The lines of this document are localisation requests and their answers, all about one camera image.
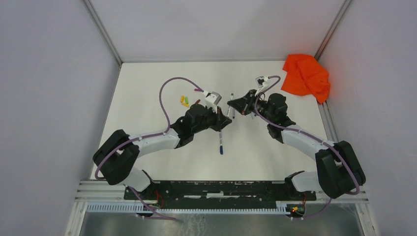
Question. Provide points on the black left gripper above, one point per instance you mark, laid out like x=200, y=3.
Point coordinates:
x=221, y=121

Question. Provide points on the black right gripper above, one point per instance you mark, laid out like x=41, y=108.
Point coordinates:
x=244, y=104

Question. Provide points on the blue capped marker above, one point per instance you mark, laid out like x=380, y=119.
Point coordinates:
x=221, y=150

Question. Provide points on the green capped marker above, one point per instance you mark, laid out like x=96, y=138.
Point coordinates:
x=230, y=111

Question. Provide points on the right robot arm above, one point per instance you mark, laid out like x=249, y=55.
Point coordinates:
x=338, y=170

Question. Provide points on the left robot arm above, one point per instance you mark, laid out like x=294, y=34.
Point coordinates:
x=115, y=159

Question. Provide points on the orange cloth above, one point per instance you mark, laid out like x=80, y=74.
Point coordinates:
x=305, y=76

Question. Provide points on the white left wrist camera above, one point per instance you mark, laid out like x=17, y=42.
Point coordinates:
x=212, y=99

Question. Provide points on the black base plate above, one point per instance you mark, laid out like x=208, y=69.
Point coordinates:
x=169, y=192

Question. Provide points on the white slotted cable duct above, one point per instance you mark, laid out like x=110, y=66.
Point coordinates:
x=139, y=208

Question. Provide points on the aluminium frame rail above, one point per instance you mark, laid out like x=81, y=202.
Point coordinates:
x=100, y=191

